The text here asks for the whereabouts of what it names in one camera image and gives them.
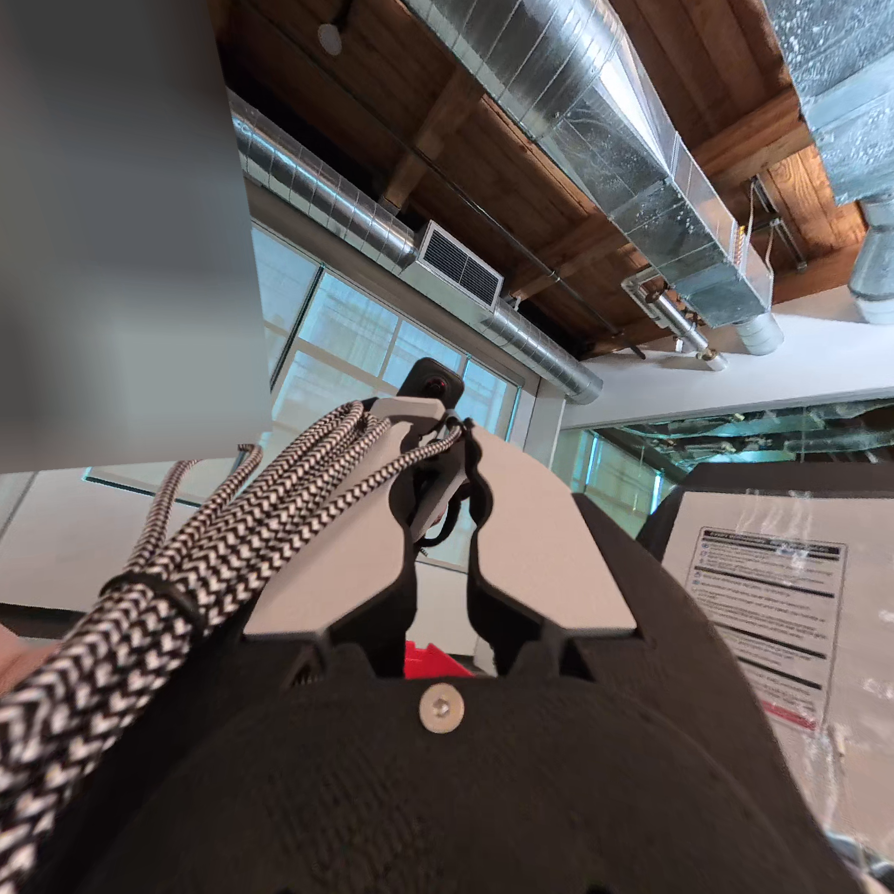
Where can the white air vent grille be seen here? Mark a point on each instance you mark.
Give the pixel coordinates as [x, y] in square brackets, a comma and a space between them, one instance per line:
[461, 265]

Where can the white ceiling sensor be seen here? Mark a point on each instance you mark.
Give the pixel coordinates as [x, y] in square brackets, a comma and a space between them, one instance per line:
[329, 38]

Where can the silver round spiral duct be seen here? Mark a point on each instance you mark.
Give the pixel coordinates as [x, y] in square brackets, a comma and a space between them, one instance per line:
[335, 202]

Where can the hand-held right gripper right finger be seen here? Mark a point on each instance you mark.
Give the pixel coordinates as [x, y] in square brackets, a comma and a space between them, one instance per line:
[552, 552]

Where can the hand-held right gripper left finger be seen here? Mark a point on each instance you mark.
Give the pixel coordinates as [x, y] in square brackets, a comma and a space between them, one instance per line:
[335, 580]

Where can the clear acrylic sign holder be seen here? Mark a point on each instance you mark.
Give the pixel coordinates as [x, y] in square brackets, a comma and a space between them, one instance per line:
[768, 628]

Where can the glass window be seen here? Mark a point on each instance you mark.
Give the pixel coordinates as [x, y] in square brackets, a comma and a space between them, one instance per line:
[349, 328]

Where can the silver rectangular air duct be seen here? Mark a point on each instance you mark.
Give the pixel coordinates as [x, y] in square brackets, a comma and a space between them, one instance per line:
[614, 140]

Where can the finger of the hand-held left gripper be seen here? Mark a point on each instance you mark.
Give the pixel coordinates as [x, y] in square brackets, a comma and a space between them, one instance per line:
[412, 413]
[438, 494]

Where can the silver insulated pipe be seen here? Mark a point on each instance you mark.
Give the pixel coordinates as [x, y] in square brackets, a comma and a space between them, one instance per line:
[670, 307]

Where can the red container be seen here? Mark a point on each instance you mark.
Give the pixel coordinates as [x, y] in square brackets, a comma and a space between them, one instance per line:
[426, 660]

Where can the large silver insulated duct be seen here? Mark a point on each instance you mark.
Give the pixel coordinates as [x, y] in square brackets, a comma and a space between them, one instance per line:
[838, 84]

